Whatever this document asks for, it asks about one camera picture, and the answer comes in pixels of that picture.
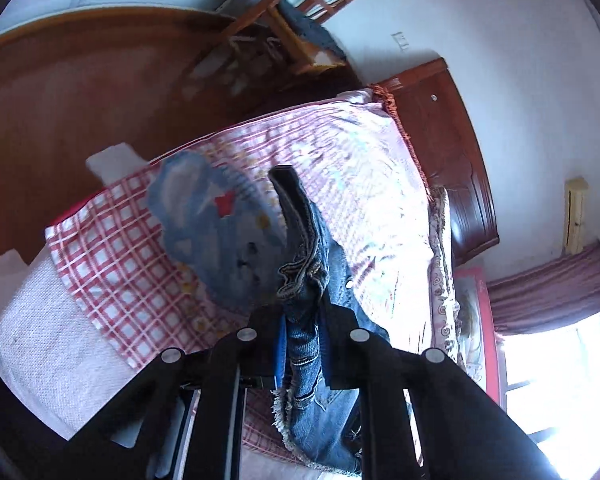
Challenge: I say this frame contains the blue denim jeans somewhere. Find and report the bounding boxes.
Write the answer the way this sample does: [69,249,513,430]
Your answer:
[268,166,389,474]

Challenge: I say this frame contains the floral patterned quilt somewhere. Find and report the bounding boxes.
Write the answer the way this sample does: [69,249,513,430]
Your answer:
[429,186,466,370]

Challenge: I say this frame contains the pink checked bed sheet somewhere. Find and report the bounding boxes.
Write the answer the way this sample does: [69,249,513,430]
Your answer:
[45,99,434,458]

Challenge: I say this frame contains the purple curtain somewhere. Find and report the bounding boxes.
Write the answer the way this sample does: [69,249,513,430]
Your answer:
[488,242,600,336]

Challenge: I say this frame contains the dark wooden headboard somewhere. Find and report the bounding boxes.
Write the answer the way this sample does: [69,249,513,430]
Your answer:
[378,58,500,264]

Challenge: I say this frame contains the orange fringed blanket edge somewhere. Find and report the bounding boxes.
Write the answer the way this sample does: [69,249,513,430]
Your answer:
[370,84,432,202]

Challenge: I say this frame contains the dark cushion on chair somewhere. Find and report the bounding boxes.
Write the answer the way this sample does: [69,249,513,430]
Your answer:
[276,0,347,61]

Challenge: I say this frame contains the wooden chair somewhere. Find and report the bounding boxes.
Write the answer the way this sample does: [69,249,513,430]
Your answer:
[220,0,354,74]

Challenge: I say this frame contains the window with frame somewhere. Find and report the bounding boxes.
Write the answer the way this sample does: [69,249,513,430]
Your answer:
[498,314,600,479]

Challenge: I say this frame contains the pink bed guard rail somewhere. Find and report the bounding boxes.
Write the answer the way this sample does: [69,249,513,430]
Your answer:
[454,268,501,404]

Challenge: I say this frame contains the white wall air conditioner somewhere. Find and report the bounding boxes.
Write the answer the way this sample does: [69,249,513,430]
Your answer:
[564,177,588,255]

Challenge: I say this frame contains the white wall socket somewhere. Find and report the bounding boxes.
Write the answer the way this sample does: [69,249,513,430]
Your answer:
[391,32,410,51]

